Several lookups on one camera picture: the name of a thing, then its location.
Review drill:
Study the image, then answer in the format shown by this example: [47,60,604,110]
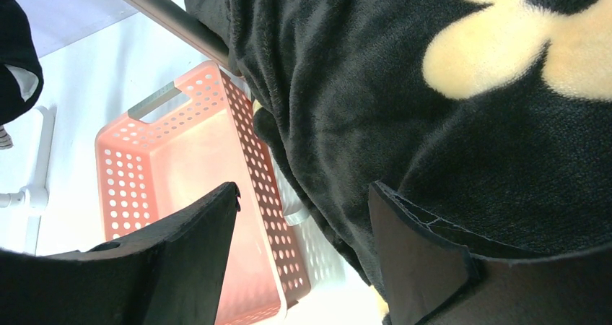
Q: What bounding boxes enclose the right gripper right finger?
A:
[369,182,611,324]

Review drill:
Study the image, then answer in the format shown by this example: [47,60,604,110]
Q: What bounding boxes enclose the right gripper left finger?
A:
[1,182,240,324]

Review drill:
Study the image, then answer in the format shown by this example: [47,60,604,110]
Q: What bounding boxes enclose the grey striped underwear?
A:
[0,126,13,150]

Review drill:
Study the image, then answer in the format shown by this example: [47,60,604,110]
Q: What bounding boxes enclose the black underwear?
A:
[1,0,44,124]

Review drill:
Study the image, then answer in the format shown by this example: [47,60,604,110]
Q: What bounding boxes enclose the pink plastic basket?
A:
[95,61,310,324]

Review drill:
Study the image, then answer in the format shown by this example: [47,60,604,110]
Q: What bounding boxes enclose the metal clothes rack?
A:
[1,0,228,255]

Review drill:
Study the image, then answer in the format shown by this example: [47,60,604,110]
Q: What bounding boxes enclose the black floral blanket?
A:
[183,0,612,325]

